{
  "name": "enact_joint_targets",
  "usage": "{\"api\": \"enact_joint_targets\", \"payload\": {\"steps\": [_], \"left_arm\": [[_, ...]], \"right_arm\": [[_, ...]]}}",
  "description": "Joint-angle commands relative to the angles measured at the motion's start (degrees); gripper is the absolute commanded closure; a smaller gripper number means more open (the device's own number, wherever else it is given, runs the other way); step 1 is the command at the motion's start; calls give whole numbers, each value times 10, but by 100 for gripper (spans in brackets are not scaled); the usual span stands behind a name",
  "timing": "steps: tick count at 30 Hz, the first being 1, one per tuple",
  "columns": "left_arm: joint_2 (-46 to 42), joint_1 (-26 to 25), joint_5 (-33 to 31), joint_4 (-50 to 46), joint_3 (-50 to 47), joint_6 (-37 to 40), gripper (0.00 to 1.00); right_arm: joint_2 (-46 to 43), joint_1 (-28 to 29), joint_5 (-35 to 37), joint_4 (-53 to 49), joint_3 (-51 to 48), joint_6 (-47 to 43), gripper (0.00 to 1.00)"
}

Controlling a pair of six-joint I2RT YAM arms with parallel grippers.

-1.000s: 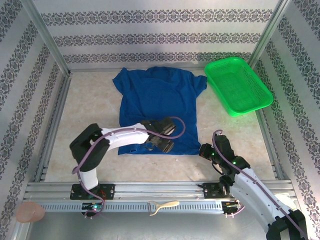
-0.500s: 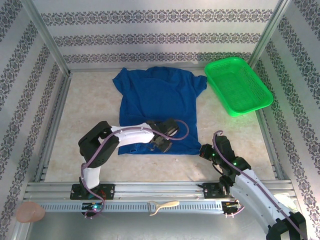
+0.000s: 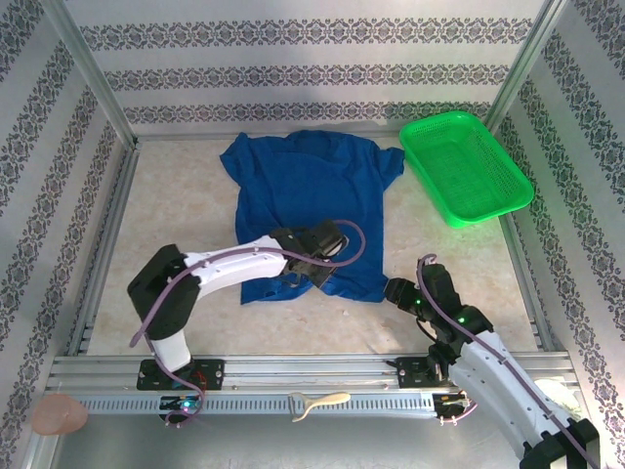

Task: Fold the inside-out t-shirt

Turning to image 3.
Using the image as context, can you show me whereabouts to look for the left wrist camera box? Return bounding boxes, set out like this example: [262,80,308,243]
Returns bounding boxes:
[311,219,351,259]

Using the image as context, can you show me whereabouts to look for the cream plastic hook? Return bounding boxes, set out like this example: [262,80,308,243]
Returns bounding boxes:
[287,390,353,424]

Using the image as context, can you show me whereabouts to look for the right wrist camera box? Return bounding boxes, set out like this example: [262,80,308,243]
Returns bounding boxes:
[420,262,458,299]

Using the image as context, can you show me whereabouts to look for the slotted grey cable duct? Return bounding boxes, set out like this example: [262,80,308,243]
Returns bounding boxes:
[77,393,440,417]

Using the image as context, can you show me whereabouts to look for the long aluminium table edge rail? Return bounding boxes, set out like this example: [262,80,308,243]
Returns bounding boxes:
[134,127,484,143]

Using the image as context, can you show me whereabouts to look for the pink translucent cup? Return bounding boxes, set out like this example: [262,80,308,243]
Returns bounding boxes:
[31,394,90,436]

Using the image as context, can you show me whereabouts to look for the aluminium mounting rail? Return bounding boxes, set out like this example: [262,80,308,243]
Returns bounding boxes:
[46,352,580,398]

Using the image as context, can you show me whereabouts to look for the blue t-shirt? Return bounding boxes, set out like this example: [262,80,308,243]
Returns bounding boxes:
[218,129,406,307]

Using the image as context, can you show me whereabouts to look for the round green patterned disc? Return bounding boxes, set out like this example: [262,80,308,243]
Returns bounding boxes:
[534,379,585,424]

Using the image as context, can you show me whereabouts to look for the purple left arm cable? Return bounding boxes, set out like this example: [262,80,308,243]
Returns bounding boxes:
[129,218,367,427]

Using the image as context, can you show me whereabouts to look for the small black controller board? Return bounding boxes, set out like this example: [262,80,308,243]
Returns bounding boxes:
[433,390,476,421]
[159,395,202,416]

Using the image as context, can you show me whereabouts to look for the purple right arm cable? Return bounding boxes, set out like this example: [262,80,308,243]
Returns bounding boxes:
[416,252,602,469]

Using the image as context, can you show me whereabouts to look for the aluminium table side rail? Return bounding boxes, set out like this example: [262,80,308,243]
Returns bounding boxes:
[65,139,143,357]
[502,209,561,356]

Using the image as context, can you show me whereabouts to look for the green plastic mesh basket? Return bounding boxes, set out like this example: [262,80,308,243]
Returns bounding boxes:
[398,110,535,230]

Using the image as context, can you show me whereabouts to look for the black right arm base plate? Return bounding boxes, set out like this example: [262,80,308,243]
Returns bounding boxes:
[388,356,487,390]

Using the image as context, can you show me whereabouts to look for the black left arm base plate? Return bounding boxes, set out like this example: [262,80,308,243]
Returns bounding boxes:
[136,359,226,392]

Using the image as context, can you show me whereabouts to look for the aluminium frame post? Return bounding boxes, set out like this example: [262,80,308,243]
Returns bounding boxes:
[478,0,575,146]
[41,0,143,148]

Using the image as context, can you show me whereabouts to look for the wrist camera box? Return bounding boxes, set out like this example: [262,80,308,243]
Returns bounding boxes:
[420,262,458,299]
[311,219,351,259]

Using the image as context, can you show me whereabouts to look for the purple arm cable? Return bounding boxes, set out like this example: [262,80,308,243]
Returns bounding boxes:
[416,252,602,469]
[129,218,367,427]

